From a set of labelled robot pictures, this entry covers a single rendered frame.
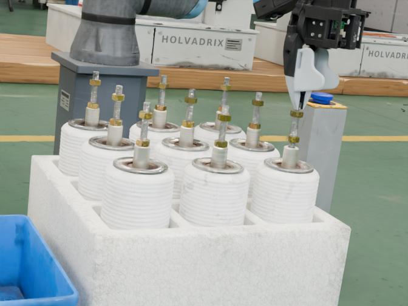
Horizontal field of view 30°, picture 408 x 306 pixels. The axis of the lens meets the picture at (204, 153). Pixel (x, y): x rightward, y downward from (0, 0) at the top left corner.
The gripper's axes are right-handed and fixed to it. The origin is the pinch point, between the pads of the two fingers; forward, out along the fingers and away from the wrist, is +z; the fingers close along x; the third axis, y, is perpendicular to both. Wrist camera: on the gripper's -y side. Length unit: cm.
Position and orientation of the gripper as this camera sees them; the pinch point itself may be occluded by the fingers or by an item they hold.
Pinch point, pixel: (295, 99)
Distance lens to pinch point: 113.1
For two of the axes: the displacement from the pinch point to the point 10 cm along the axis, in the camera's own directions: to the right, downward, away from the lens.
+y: 7.7, 2.4, -5.9
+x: 6.3, -1.1, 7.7
